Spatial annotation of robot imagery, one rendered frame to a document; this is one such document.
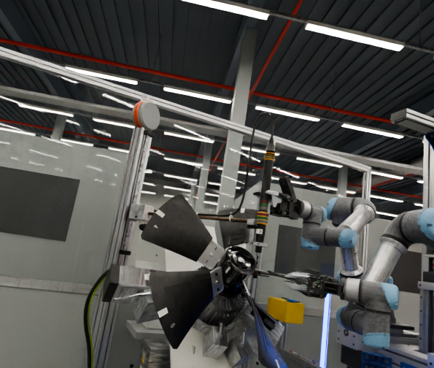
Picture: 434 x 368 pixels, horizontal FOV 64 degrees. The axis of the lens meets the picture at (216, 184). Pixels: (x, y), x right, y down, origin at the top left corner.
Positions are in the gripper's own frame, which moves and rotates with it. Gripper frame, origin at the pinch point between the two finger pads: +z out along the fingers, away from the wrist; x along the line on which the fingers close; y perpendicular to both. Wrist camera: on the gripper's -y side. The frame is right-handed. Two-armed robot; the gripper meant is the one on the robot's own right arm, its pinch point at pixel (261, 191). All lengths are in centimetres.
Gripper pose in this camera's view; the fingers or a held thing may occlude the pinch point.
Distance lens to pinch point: 135.2
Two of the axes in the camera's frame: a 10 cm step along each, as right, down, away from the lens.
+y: -1.5, 9.6, -2.2
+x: -5.6, 1.0, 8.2
